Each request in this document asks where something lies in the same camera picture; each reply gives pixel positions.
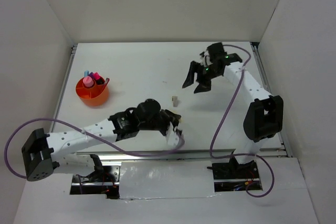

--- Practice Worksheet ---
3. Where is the pink eraser in container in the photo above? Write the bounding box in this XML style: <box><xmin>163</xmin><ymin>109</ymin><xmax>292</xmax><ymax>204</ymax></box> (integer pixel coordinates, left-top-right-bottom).
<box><xmin>82</xmin><ymin>76</ymin><xmax>95</xmax><ymax>88</ymax></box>

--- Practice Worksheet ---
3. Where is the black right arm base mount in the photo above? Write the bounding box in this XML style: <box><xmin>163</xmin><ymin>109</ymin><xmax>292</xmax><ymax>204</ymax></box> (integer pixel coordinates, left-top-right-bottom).
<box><xmin>207</xmin><ymin>157</ymin><xmax>259</xmax><ymax>182</ymax></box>

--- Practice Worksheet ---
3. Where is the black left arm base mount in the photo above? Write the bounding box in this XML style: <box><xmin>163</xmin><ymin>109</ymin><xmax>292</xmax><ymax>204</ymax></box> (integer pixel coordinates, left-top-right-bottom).
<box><xmin>84</xmin><ymin>154</ymin><xmax>116</xmax><ymax>184</ymax></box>

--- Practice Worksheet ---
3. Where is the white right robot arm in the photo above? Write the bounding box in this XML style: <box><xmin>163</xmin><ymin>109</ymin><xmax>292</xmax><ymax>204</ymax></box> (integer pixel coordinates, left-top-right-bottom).
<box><xmin>182</xmin><ymin>42</ymin><xmax>284</xmax><ymax>178</ymax></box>

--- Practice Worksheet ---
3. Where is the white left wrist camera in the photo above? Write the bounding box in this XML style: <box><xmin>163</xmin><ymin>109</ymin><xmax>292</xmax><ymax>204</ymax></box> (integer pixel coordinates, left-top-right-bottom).
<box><xmin>166</xmin><ymin>123</ymin><xmax>185</xmax><ymax>152</ymax></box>

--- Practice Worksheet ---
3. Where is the aluminium right side rail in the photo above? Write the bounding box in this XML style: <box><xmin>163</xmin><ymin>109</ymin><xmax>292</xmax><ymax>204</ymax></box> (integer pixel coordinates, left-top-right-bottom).
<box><xmin>250</xmin><ymin>41</ymin><xmax>293</xmax><ymax>158</ymax></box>

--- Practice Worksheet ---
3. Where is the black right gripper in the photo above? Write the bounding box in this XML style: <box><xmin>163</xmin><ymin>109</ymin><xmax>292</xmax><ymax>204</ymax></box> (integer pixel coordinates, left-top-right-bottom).
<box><xmin>182</xmin><ymin>60</ymin><xmax>222</xmax><ymax>94</ymax></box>

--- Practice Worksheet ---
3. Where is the pink highlighter black cap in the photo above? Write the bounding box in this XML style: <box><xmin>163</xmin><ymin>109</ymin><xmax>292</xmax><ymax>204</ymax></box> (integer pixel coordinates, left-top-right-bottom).
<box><xmin>92</xmin><ymin>72</ymin><xmax>105</xmax><ymax>85</ymax></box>

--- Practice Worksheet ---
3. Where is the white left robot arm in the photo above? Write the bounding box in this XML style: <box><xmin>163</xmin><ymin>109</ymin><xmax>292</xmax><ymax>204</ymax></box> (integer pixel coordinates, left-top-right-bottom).
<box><xmin>22</xmin><ymin>99</ymin><xmax>184</xmax><ymax>182</ymax></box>

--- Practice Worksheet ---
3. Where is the white and yellow eraser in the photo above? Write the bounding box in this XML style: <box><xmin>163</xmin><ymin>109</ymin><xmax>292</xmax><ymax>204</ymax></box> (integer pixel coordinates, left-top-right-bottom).
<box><xmin>172</xmin><ymin>96</ymin><xmax>179</xmax><ymax>108</ymax></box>

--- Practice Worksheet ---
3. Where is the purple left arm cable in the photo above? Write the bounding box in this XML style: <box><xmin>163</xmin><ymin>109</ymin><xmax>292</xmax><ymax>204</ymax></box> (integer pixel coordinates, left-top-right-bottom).
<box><xmin>4</xmin><ymin>118</ymin><xmax>186</xmax><ymax>179</ymax></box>

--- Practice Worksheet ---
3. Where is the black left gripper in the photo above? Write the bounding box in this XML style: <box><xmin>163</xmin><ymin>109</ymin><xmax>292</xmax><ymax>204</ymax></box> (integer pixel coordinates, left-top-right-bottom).
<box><xmin>138</xmin><ymin>108</ymin><xmax>180</xmax><ymax>135</ymax></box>

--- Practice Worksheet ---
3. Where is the orange round organizer container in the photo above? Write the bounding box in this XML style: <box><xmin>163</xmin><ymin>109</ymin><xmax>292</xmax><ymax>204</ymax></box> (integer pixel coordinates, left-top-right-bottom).
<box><xmin>75</xmin><ymin>78</ymin><xmax>109</xmax><ymax>107</ymax></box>

